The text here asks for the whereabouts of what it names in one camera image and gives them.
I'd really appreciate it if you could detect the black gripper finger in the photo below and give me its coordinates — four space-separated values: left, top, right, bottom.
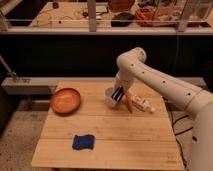
111 87 120 98
115 89 124 101

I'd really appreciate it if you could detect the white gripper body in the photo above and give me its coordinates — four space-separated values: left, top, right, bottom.
115 73 134 92

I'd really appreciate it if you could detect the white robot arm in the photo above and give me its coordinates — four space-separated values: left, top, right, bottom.
111 47 213 171

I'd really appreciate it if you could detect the blue eraser sponge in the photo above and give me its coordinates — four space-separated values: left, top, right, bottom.
72 135 95 150

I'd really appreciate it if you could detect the orange toy carrot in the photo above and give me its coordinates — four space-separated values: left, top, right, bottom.
126 93 133 113

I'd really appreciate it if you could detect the white plastic bottle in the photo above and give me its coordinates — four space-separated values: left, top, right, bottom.
132 95 155 113

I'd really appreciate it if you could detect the wooden table board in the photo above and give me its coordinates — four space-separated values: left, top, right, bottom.
31 82 184 171

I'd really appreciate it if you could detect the orange round bowl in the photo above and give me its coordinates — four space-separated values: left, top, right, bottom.
50 88 81 115

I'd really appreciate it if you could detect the black object on shelf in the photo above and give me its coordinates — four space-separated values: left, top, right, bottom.
111 12 134 27

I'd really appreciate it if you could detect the orange box on shelf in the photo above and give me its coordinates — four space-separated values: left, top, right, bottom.
135 8 154 27

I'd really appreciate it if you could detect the grey metal bench beam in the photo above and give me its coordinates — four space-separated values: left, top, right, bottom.
1 76 116 96

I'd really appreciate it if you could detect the background workbench shelf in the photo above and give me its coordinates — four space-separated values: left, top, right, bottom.
0 0 213 35

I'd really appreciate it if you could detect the black floor cable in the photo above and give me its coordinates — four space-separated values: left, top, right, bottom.
171 114 194 158

